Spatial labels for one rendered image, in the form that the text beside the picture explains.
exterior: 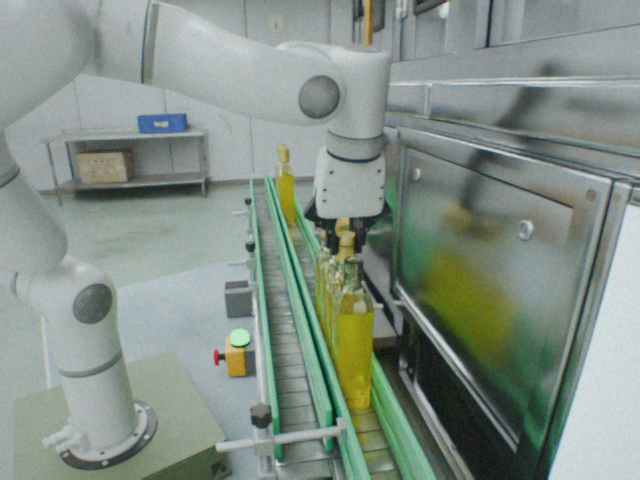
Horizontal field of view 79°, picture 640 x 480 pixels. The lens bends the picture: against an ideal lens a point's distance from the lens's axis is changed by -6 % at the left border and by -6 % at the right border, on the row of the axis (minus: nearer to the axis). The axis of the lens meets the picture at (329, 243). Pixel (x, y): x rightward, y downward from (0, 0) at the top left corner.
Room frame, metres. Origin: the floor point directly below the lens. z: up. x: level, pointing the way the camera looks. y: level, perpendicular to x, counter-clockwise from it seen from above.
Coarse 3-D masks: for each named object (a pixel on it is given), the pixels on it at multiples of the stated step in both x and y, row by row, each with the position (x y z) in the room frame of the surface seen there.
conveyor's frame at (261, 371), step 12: (252, 240) 1.35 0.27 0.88; (252, 300) 0.92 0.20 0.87; (264, 348) 0.71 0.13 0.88; (264, 360) 0.67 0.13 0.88; (264, 372) 0.63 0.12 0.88; (264, 384) 0.60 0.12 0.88; (264, 396) 0.56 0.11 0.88; (336, 444) 0.46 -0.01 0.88; (336, 456) 0.44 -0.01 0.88; (336, 468) 0.42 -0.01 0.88
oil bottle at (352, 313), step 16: (336, 304) 0.54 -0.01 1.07; (352, 304) 0.53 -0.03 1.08; (368, 304) 0.54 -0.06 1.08; (336, 320) 0.54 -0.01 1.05; (352, 320) 0.53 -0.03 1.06; (368, 320) 0.53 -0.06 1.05; (336, 336) 0.54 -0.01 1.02; (352, 336) 0.53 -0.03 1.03; (368, 336) 0.53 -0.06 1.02; (336, 352) 0.54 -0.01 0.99; (352, 352) 0.53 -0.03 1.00; (368, 352) 0.53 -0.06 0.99; (336, 368) 0.54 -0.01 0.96; (352, 368) 0.53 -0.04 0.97; (368, 368) 0.53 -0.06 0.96; (352, 384) 0.53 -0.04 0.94; (368, 384) 0.54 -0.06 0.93; (352, 400) 0.53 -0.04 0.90; (368, 400) 0.54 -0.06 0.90
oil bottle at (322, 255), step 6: (318, 252) 0.73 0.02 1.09; (324, 252) 0.71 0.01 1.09; (318, 258) 0.71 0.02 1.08; (324, 258) 0.70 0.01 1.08; (318, 264) 0.70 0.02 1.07; (318, 270) 0.70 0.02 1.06; (318, 276) 0.70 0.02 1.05; (318, 282) 0.70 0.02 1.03; (318, 288) 0.70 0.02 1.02; (318, 294) 0.70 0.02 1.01; (318, 300) 0.70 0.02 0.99; (318, 306) 0.70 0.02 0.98; (318, 312) 0.70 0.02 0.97; (318, 318) 0.70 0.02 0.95
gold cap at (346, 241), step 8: (344, 232) 0.62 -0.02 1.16; (352, 232) 0.62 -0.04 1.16; (336, 240) 0.60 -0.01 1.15; (344, 240) 0.60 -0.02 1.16; (352, 240) 0.60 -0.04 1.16; (336, 248) 0.60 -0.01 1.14; (344, 248) 0.60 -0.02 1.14; (352, 248) 0.60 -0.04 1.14; (336, 256) 0.60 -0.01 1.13; (344, 256) 0.60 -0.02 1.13; (352, 256) 0.60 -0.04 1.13
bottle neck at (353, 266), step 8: (344, 264) 0.55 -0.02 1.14; (352, 264) 0.54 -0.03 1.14; (360, 264) 0.55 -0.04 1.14; (344, 272) 0.55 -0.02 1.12; (352, 272) 0.54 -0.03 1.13; (360, 272) 0.55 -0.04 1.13; (344, 280) 0.55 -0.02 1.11; (352, 280) 0.54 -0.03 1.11; (360, 280) 0.55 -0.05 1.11; (344, 288) 0.55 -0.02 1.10; (352, 288) 0.54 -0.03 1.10; (360, 288) 0.55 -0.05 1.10
